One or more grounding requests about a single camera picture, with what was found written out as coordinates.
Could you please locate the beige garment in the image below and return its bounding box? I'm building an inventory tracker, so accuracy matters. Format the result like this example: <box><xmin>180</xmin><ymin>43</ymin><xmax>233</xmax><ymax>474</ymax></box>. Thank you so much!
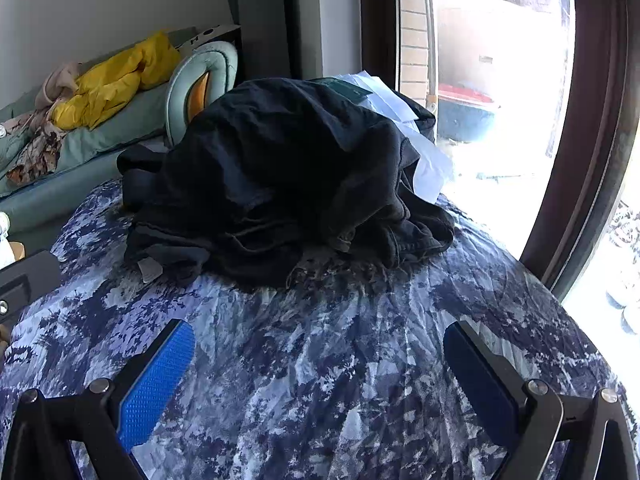
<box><xmin>34</xmin><ymin>61</ymin><xmax>83</xmax><ymax>111</ymax></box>

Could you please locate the yellow jacket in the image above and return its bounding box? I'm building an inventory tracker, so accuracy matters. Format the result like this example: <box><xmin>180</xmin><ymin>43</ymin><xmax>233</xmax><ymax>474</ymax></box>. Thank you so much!
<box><xmin>50</xmin><ymin>30</ymin><xmax>182</xmax><ymax>131</ymax></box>

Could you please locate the floral cloth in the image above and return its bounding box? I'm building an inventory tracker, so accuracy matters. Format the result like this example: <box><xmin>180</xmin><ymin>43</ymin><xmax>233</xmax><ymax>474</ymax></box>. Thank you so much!
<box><xmin>5</xmin><ymin>110</ymin><xmax>66</xmax><ymax>186</ymax></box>

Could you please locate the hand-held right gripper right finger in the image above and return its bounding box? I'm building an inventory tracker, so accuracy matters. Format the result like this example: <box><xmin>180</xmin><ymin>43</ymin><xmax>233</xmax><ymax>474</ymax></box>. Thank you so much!
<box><xmin>443</xmin><ymin>320</ymin><xmax>632</xmax><ymax>480</ymax></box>

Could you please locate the dark brown window frame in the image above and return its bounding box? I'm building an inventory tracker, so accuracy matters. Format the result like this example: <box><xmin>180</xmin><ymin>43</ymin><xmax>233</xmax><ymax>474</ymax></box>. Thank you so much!
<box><xmin>357</xmin><ymin>0</ymin><xmax>640</xmax><ymax>306</ymax></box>

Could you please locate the blue camouflage blanket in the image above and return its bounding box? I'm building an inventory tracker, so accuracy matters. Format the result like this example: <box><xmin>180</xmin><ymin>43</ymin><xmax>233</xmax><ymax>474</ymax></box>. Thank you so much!
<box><xmin>0</xmin><ymin>177</ymin><xmax>632</xmax><ymax>480</ymax></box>

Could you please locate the white object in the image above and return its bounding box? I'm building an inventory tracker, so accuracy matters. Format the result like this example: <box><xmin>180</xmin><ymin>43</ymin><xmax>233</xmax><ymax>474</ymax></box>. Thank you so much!
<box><xmin>0</xmin><ymin>211</ymin><xmax>16</xmax><ymax>271</ymax></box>

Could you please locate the black and white box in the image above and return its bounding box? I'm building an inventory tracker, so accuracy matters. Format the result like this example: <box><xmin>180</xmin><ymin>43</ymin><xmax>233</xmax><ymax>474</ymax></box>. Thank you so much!
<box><xmin>177</xmin><ymin>24</ymin><xmax>243</xmax><ymax>56</ymax></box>

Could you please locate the green sofa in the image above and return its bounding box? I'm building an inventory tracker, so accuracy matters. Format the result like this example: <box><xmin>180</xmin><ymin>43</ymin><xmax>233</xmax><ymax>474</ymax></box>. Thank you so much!
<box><xmin>0</xmin><ymin>30</ymin><xmax>241</xmax><ymax>233</ymax></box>

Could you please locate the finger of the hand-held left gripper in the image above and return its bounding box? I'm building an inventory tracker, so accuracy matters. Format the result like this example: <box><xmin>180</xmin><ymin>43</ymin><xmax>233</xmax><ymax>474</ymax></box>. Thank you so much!
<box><xmin>0</xmin><ymin>249</ymin><xmax>62</xmax><ymax>333</ymax></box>

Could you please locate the green cushion with orange centre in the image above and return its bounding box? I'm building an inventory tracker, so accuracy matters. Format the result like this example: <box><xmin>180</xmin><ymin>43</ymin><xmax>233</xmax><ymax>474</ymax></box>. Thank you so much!
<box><xmin>165</xmin><ymin>40</ymin><xmax>239</xmax><ymax>148</ymax></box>

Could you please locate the white paper sheet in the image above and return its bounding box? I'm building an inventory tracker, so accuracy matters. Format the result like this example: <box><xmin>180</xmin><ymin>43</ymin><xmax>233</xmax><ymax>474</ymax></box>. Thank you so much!
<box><xmin>340</xmin><ymin>71</ymin><xmax>456</xmax><ymax>205</ymax></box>

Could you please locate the pile of black clothes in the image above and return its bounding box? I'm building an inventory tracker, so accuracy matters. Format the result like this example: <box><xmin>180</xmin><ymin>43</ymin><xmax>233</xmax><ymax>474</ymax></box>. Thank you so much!
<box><xmin>116</xmin><ymin>77</ymin><xmax>456</xmax><ymax>288</ymax></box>

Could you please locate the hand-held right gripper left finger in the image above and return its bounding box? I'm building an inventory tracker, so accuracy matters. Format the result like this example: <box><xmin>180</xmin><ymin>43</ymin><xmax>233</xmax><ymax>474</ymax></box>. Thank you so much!
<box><xmin>0</xmin><ymin>318</ymin><xmax>195</xmax><ymax>480</ymax></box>

